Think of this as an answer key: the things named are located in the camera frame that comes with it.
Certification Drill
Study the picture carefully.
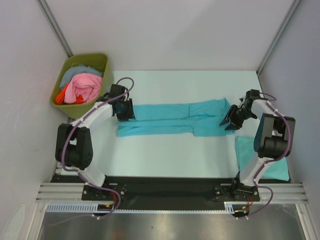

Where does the white slotted cable duct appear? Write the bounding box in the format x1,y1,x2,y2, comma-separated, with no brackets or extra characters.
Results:
46,202,248,215

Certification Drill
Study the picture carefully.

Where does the grey blue t shirt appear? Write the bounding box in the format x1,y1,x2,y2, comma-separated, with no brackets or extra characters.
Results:
59,64,103,90

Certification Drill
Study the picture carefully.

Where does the aluminium extrusion rail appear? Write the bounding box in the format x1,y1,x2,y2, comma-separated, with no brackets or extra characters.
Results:
36,183,85,203

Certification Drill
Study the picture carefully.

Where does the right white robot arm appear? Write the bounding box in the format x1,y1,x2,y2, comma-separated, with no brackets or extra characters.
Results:
219,89,296,201

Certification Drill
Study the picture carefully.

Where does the cyan blue t shirt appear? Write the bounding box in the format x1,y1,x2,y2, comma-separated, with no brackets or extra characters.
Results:
117,98,235,137

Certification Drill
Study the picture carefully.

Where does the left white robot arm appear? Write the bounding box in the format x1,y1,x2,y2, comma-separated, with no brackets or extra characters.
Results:
55,84,135,200

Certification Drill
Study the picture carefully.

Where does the olive green plastic bin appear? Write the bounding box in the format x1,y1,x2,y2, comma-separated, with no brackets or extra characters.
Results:
49,52,114,119

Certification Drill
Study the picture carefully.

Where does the pink t shirt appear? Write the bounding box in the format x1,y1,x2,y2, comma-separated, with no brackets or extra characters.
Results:
63,73,103,104

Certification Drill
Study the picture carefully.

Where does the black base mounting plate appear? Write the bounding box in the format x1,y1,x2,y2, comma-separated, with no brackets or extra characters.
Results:
50,174,292,208

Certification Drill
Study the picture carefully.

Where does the orange red t shirt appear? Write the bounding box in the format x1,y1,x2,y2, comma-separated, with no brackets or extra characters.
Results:
55,83,85,105

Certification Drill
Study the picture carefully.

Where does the folded teal t shirt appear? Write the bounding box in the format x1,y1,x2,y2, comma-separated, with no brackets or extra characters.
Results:
235,136,290,181

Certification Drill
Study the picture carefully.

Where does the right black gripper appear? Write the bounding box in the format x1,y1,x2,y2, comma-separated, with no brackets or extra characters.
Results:
220,104,256,131

